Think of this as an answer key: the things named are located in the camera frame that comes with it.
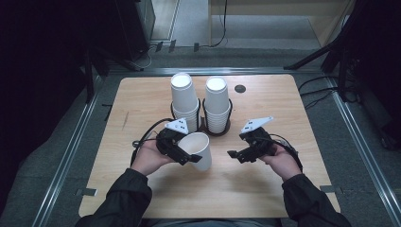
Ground stack of white paper cups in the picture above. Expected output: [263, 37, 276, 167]
[169, 72, 201, 133]
[204, 76, 232, 134]

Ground metal floor rail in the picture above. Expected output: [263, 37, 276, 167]
[30, 75, 106, 227]
[324, 75, 401, 226]
[107, 66, 323, 77]

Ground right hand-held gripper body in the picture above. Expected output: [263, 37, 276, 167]
[238, 115, 278, 161]

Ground single white paper cup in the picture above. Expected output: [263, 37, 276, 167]
[177, 131, 213, 173]

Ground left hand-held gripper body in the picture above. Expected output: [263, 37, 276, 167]
[155, 117, 190, 166]

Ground black hanging cable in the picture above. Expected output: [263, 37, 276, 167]
[209, 0, 229, 48]

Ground black tripod stand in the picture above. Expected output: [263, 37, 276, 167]
[82, 46, 146, 104]
[283, 0, 370, 102]

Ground dark cabinet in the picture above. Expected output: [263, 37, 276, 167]
[113, 0, 156, 61]

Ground person's left hand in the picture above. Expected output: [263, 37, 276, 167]
[131, 138, 176, 177]

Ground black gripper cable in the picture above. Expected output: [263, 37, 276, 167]
[269, 133, 305, 173]
[131, 117, 175, 167]

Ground person's right hand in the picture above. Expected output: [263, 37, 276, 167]
[259, 144, 303, 183]

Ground light wooden furniture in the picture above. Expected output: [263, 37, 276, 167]
[207, 0, 356, 48]

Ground dark wire cup holder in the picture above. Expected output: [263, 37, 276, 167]
[169, 97, 202, 133]
[200, 97, 235, 137]

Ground black floor cables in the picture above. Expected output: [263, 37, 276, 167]
[297, 75, 339, 111]

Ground grey metal table bracket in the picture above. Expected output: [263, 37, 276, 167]
[75, 187, 98, 198]
[319, 184, 343, 194]

